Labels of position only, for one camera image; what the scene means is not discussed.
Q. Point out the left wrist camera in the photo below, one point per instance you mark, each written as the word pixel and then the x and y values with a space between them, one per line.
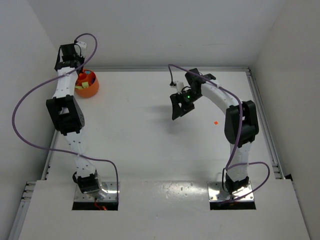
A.
pixel 80 48

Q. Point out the metal base plate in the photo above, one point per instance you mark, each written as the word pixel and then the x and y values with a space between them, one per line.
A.
pixel 107 194
pixel 218 195

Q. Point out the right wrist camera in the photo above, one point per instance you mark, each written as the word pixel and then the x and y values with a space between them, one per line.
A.
pixel 177 85

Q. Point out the light green 2x2 lego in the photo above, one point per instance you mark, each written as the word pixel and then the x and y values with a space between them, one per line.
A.
pixel 85 85

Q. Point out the aluminium table edge rail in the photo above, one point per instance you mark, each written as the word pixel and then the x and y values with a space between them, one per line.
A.
pixel 275 160

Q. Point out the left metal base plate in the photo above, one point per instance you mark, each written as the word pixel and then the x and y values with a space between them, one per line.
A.
pixel 107 194

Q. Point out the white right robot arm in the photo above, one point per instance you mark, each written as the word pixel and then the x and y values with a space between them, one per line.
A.
pixel 240 125

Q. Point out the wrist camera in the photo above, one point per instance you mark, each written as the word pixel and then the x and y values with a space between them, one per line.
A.
pixel 177 85
pixel 80 48

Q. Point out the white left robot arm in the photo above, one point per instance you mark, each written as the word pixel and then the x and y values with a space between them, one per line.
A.
pixel 68 118

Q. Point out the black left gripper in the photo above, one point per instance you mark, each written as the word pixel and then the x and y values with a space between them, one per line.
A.
pixel 63 64

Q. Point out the orange divided round container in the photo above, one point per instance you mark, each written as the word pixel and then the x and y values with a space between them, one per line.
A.
pixel 92 90

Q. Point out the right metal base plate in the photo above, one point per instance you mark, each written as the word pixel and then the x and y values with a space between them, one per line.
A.
pixel 218 195

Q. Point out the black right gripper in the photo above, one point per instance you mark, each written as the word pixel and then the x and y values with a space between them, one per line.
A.
pixel 182 104

